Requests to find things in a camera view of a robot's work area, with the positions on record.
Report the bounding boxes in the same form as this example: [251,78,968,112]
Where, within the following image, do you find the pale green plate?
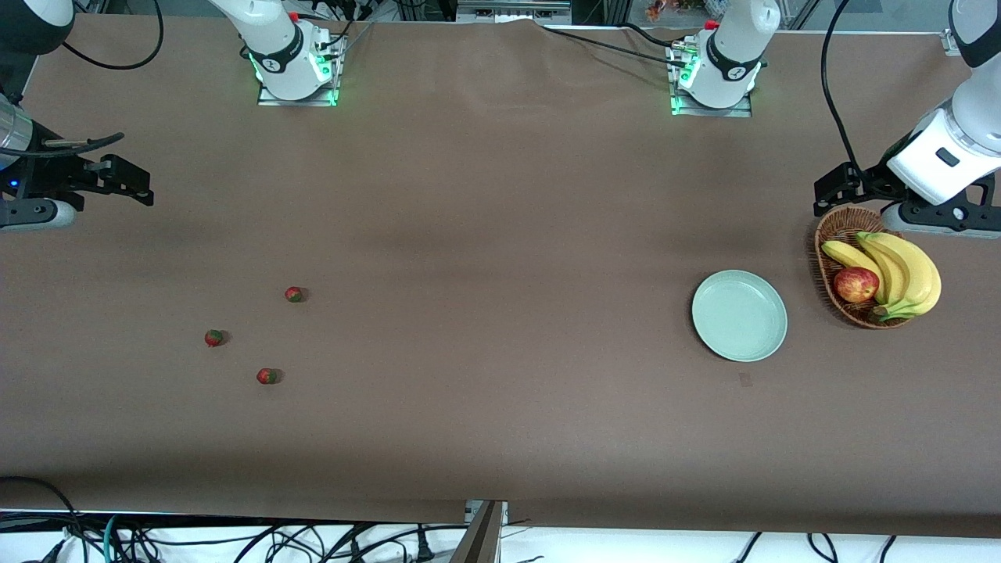
[691,270,788,363]

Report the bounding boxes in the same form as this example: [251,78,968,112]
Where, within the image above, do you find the brown wicker basket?
[814,206,916,330]

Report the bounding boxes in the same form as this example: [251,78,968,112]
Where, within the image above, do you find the red apple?
[833,267,881,304]

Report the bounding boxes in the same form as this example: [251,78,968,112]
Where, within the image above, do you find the yellow banana bunch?
[821,231,942,322]

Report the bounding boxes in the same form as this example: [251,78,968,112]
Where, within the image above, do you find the orange background objects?
[645,0,732,23]

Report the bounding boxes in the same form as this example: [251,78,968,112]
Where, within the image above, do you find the brown table cover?
[0,14,1001,539]

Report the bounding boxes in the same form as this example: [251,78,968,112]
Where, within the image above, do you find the wooden beam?
[450,500,505,563]

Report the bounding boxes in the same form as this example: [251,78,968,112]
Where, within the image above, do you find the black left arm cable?
[821,0,888,196]

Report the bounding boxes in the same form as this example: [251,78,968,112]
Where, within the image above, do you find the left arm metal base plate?
[670,86,753,118]

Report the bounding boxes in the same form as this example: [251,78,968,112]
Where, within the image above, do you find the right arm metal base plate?
[257,78,339,107]

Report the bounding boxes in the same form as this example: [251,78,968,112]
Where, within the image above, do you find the short black table cable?
[622,22,689,49]

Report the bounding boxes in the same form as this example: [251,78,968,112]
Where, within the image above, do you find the long black table cable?
[536,22,691,66]

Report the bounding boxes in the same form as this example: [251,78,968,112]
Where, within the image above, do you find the thick black floor cable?
[0,475,83,563]

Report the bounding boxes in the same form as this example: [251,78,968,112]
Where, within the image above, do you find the aluminium frame unit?
[456,0,573,24]

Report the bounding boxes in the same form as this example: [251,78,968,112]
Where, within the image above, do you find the black floor cable tangle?
[117,522,439,563]

